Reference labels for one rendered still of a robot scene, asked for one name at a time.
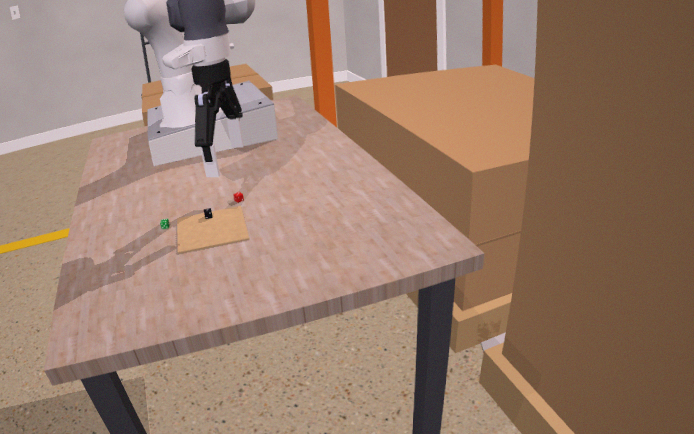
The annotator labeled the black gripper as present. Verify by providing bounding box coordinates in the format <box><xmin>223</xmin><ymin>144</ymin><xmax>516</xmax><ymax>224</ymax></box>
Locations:
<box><xmin>191</xmin><ymin>59</ymin><xmax>244</xmax><ymax>177</ymax></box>

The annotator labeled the tan flat mat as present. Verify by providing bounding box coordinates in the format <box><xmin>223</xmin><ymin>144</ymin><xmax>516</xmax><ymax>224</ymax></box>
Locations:
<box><xmin>177</xmin><ymin>206</ymin><xmax>250</xmax><ymax>254</ymax></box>

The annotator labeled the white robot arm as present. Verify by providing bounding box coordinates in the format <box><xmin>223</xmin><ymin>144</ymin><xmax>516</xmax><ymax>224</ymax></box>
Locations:
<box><xmin>124</xmin><ymin>0</ymin><xmax>256</xmax><ymax>128</ymax></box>

